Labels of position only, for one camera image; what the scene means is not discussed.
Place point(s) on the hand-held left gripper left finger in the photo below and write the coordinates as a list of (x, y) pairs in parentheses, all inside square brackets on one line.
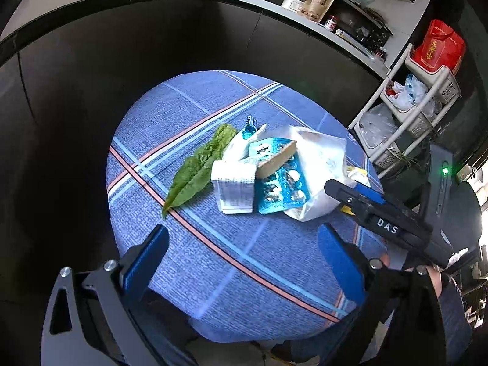
[(146, 251)]

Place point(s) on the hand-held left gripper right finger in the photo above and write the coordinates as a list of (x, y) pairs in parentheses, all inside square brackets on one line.
[(335, 255)]

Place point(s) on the white crumpled plastic bags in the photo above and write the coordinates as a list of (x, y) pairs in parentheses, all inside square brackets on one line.
[(410, 91)]

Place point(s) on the person's blue jeans leg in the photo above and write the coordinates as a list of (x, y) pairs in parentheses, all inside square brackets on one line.
[(453, 312)]

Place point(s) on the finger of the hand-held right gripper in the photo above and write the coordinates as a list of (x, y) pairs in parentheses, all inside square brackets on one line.
[(381, 219), (368, 193)]

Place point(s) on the white storage rack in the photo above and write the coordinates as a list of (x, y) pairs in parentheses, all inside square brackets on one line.
[(413, 122)]

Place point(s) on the dark kitchen counter cabinet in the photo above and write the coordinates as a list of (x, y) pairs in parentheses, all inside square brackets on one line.
[(152, 45)]

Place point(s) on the green lettuce leaf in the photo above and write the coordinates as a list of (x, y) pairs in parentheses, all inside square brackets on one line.
[(194, 167)]

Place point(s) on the clear plastic bags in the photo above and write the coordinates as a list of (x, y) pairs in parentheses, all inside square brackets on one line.
[(375, 127)]

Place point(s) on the white plastic bag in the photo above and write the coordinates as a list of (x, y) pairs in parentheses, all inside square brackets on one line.
[(324, 160)]

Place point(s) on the beige cardboard box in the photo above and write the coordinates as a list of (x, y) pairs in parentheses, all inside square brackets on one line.
[(276, 160)]

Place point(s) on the green plant sprigs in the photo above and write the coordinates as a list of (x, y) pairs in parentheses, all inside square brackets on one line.
[(406, 158)]

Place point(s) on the small blue plastic vial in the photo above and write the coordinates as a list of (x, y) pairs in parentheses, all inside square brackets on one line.
[(249, 126)]

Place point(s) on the red lidded jar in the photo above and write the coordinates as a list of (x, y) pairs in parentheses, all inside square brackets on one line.
[(331, 23)]

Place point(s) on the brown paper pouch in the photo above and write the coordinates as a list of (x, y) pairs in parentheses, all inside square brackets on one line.
[(318, 3)]

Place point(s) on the blue blister pack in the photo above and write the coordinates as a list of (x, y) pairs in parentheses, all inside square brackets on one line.
[(280, 194)]

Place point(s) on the small dark sauce bottle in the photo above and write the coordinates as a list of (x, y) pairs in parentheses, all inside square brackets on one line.
[(381, 52)]

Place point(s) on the white paper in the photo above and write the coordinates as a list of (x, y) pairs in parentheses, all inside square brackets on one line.
[(232, 192)]

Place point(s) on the black toaster oven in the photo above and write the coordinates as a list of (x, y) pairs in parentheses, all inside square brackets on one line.
[(362, 26)]

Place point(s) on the person's right hand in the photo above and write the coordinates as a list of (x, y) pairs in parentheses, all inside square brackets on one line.
[(435, 280)]

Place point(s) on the blue plaid tablecloth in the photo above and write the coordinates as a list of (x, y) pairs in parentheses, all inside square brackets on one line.
[(213, 255)]

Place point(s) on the yellow wrapper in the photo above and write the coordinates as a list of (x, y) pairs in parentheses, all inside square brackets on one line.
[(357, 171)]

